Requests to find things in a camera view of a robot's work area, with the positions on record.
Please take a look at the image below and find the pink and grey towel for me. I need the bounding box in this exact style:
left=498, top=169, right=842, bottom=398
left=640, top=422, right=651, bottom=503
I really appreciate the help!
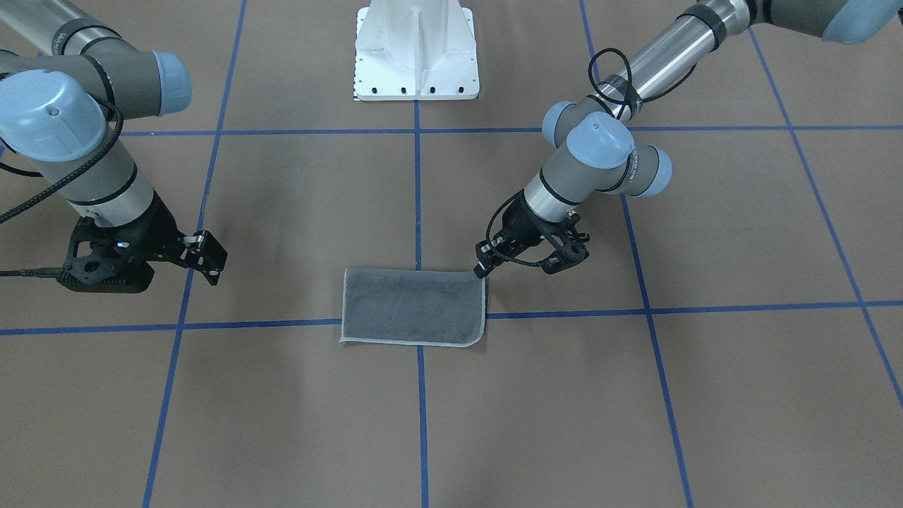
left=339, top=269, right=487, bottom=348

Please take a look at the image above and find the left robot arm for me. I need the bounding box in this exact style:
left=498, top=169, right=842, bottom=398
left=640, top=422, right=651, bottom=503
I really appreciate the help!
left=473, top=1, right=901, bottom=279

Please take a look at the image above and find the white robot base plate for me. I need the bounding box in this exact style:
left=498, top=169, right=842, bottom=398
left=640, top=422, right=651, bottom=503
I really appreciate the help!
left=353, top=1, right=480, bottom=101

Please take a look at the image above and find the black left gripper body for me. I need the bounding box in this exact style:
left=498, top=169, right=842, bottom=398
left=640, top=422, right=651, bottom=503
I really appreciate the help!
left=487, top=192, right=590, bottom=274

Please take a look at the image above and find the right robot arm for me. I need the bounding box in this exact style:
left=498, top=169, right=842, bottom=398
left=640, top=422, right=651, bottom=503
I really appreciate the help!
left=1, top=1, right=228, bottom=294

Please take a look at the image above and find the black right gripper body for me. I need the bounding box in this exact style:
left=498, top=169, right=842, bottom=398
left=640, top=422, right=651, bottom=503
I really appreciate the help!
left=56, top=194, right=200, bottom=294

